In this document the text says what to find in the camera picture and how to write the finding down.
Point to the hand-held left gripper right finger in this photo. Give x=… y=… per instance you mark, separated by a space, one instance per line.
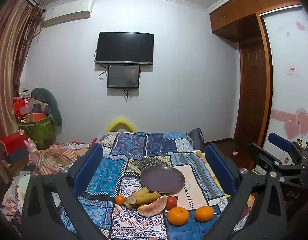
x=216 y=165

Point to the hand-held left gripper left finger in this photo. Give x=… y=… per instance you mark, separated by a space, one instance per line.
x=95 y=165

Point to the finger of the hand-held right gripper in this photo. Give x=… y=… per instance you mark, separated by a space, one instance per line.
x=261 y=156
x=278 y=140

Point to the small orange kumquat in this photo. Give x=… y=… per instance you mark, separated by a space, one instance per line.
x=120 y=200

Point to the large orange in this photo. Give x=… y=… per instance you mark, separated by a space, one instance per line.
x=204 y=213
x=179 y=216

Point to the dark purple plate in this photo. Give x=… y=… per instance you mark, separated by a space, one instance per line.
x=161 y=178

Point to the red tomato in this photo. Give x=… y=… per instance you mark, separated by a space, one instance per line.
x=172 y=203

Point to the peeled pomelo segment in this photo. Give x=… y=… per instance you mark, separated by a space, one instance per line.
x=151 y=208

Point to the orange striped blanket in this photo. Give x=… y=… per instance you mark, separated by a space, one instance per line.
x=59 y=157

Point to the white heart-print sliding door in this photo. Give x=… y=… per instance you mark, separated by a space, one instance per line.
x=283 y=92

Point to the yellow fuzzy object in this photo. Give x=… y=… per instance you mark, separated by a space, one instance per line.
x=121 y=123

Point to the orange yellow fleece blanket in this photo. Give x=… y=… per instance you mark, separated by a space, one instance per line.
x=250 y=206

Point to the dark wooden door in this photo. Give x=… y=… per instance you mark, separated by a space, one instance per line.
x=252 y=92

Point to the pink toy figure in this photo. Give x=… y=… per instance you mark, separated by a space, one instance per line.
x=33 y=155

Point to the patchwork printed blanket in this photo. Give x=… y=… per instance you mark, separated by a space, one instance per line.
x=156 y=145

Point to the green storage box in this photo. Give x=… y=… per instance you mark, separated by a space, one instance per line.
x=41 y=130

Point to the grey pillow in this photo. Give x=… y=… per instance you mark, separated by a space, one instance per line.
x=52 y=105

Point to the orange box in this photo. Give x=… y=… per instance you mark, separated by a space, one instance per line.
x=35 y=117

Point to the red box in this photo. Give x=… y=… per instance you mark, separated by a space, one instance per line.
x=14 y=142

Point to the floral printed cloth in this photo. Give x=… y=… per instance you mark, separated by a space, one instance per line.
x=12 y=205

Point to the red packaging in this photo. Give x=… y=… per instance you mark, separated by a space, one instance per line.
x=20 y=107

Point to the wooden overhead cabinet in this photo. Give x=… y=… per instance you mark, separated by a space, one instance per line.
x=243 y=7

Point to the striped brown curtain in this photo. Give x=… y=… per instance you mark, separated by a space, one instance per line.
x=9 y=55

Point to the white air conditioner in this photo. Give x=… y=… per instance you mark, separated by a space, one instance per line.
x=69 y=12

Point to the small black wall monitor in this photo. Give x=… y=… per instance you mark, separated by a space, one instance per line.
x=124 y=76

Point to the black wall television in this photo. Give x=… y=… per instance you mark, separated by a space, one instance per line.
x=125 y=47

